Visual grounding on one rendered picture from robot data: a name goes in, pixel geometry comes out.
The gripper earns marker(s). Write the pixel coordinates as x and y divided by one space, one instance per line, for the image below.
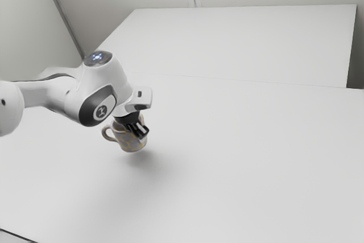
136 129

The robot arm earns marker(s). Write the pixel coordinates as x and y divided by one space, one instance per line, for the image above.
94 83

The cream mug with yellow pattern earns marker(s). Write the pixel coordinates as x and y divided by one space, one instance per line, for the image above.
126 142

